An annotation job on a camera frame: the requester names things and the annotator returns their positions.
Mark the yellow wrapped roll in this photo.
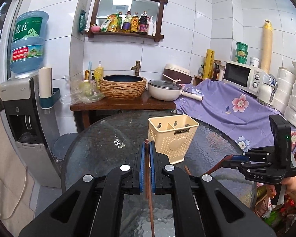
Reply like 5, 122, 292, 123
203, 49, 214, 79

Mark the yellow soap bottle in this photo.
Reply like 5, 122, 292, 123
94, 61, 104, 89

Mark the brown wooden chopstick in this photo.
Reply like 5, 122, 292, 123
144, 139, 155, 237

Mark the blue water jug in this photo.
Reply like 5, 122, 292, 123
10, 10, 49, 74

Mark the wooden framed mirror shelf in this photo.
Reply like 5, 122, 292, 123
86, 0, 168, 42

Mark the brown rice cooker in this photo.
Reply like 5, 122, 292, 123
162, 63, 193, 84

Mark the grey water dispenser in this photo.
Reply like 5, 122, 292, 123
0, 75, 61, 188

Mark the dark soy sauce bottle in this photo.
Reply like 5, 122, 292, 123
137, 11, 150, 35

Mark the round glass table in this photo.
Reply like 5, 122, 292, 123
61, 110, 258, 237

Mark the white pan with lid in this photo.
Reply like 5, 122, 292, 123
148, 80, 203, 101

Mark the white kettle jug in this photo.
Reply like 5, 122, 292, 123
257, 74, 277, 107

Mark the white microwave oven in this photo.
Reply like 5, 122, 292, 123
222, 62, 270, 96

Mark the person right hand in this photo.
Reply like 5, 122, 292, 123
266, 174, 296, 208

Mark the woven rim basin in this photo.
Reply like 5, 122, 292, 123
99, 75, 147, 100

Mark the bronze faucet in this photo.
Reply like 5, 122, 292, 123
130, 60, 141, 76

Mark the paper cup dispenser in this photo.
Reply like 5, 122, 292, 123
38, 67, 60, 115

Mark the tall paper cup stack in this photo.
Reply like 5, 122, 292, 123
260, 19, 273, 74

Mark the beige curtain cloth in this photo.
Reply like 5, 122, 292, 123
0, 86, 36, 236

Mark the clear plastic bag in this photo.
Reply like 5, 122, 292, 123
60, 75, 105, 105

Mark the purple floral cloth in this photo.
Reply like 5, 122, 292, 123
174, 79, 296, 158

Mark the wooden handled spoon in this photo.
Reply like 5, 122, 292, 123
205, 155, 233, 174

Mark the dark wooden counter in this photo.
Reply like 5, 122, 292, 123
70, 91, 176, 132

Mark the cream plastic utensil holder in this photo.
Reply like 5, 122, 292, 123
148, 115, 199, 164

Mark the toilet paper roll stack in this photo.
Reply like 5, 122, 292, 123
271, 29, 296, 130

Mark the green noodle cup stack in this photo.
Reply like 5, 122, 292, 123
235, 42, 249, 64

